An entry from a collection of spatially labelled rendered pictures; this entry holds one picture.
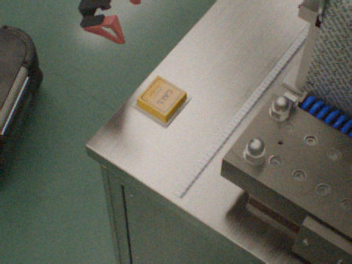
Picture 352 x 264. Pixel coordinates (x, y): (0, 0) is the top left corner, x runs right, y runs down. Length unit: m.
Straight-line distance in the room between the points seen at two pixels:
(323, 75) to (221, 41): 0.33
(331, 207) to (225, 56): 0.44
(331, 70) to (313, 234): 0.27
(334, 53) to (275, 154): 0.19
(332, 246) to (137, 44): 1.60
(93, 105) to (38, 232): 0.49
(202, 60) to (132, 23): 1.25
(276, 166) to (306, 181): 0.05
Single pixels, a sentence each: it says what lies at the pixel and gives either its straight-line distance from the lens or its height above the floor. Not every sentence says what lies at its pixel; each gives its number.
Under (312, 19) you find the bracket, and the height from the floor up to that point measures 1.12.
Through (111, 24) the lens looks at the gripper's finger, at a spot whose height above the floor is 1.12.
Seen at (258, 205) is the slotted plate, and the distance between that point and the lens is 1.27.
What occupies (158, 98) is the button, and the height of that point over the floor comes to 0.92.
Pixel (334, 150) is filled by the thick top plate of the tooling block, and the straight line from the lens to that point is 1.23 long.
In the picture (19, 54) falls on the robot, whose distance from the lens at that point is 2.34.
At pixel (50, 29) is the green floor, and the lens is 2.70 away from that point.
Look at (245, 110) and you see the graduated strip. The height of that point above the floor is 0.90.
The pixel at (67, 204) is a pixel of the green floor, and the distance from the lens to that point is 2.31.
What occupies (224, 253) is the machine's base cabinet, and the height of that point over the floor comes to 0.82.
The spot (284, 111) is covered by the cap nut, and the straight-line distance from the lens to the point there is 1.22.
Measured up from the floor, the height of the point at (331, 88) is 1.07.
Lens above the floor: 2.06
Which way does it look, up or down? 59 degrees down
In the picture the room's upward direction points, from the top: 1 degrees clockwise
